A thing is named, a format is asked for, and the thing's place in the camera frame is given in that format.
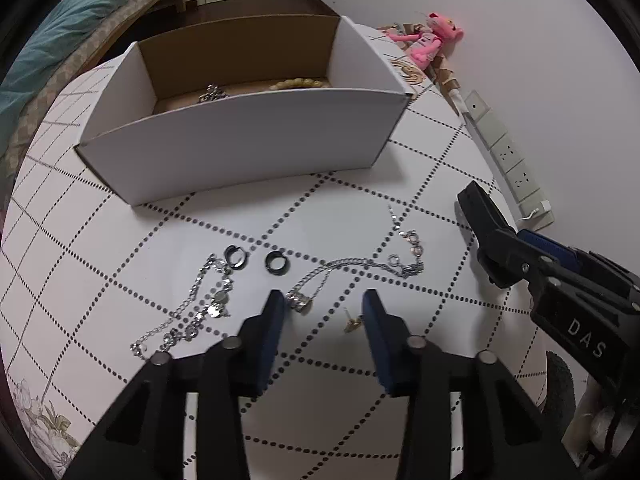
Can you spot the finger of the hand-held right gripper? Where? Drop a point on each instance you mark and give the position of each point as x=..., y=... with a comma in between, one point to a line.
x=550, y=249
x=492, y=240

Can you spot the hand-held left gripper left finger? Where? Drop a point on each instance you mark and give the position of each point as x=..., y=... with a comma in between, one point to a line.
x=274, y=321

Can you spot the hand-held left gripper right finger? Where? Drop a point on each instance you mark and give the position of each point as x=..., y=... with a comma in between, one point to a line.
x=376, y=332

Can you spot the white cardboard box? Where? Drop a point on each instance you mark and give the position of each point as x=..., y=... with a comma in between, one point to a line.
x=240, y=145

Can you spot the gold stud earring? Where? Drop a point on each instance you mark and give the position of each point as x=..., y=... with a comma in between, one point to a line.
x=353, y=324

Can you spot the black hoop earring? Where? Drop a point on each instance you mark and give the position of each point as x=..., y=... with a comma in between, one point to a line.
x=235, y=262
x=268, y=264

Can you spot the white power strip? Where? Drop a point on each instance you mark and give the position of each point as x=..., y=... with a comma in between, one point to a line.
x=515, y=165

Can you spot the white checked tablecloth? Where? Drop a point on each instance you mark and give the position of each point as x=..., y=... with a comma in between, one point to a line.
x=430, y=160

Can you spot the brown printed paper bag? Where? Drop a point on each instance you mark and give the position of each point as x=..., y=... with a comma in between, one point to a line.
x=443, y=67

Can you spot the pink plush toy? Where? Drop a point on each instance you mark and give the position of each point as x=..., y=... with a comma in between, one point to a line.
x=425, y=42

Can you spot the teal blanket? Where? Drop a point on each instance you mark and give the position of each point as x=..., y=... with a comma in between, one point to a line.
x=65, y=25

